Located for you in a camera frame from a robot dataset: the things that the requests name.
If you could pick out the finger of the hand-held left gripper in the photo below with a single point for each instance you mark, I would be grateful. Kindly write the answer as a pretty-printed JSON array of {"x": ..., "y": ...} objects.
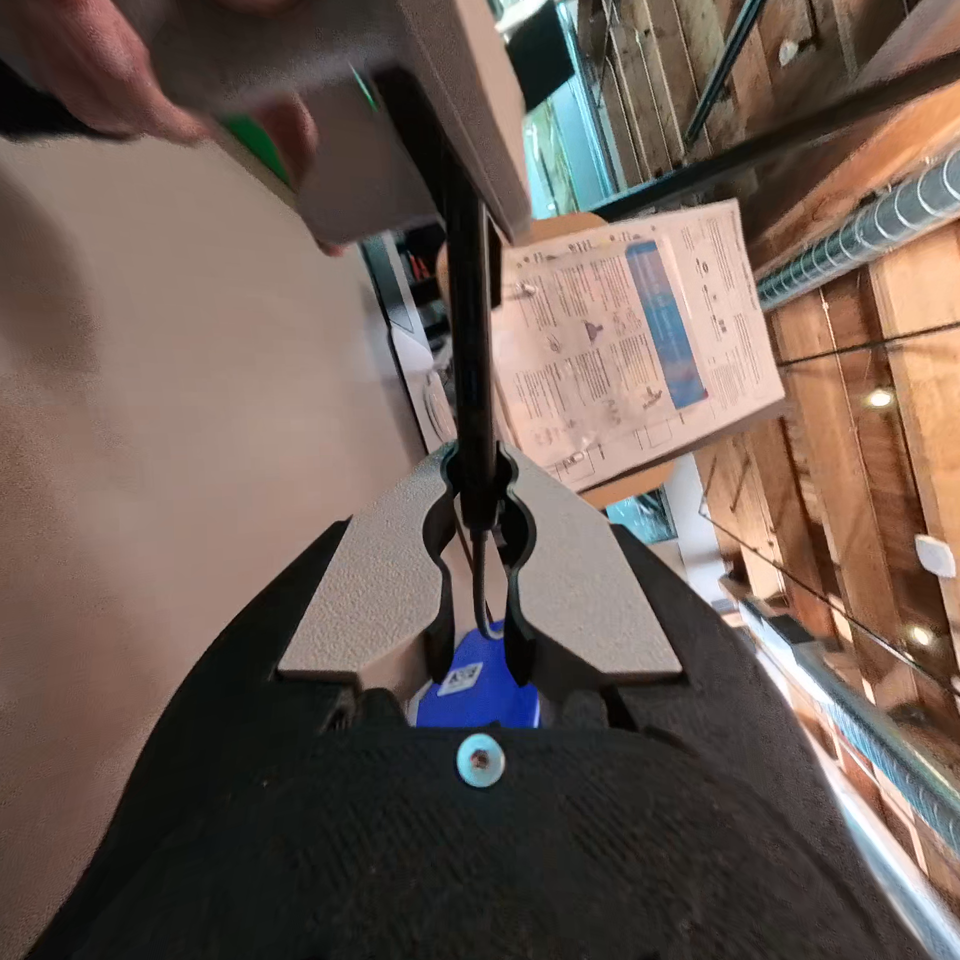
[
  {"x": 360, "y": 165},
  {"x": 465, "y": 75}
]

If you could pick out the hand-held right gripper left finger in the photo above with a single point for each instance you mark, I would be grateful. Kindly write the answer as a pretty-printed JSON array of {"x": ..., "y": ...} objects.
[{"x": 360, "y": 600}]

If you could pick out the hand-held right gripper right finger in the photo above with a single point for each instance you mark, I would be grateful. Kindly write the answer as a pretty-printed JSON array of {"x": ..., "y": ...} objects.
[{"x": 592, "y": 600}]

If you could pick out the green plastic bin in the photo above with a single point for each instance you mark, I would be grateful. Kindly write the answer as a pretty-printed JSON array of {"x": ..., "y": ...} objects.
[{"x": 259, "y": 154}]

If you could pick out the blue plastic bin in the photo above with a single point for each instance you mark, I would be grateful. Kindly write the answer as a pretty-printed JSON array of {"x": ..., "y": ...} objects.
[{"x": 495, "y": 701}]

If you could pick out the black usb hub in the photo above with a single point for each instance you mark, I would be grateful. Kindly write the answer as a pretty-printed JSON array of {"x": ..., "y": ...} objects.
[{"x": 472, "y": 337}]

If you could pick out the person's left hand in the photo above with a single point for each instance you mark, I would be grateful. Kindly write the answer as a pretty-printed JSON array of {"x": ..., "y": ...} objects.
[{"x": 75, "y": 60}]

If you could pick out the black panel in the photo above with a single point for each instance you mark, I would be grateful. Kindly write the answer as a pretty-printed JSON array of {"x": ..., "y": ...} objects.
[{"x": 540, "y": 60}]

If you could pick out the instruction sheets on stand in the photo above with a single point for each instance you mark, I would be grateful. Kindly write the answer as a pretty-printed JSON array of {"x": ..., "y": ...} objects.
[{"x": 637, "y": 484}]

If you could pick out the blue header instruction sheet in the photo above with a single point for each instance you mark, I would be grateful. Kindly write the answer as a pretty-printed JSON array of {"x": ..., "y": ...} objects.
[{"x": 600, "y": 337}]

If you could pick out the black metal post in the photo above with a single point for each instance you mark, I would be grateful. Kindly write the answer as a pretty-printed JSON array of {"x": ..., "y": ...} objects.
[{"x": 787, "y": 139}]

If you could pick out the silver spiral air duct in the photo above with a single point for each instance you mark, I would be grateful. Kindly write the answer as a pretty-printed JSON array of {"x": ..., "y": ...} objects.
[{"x": 862, "y": 232}]

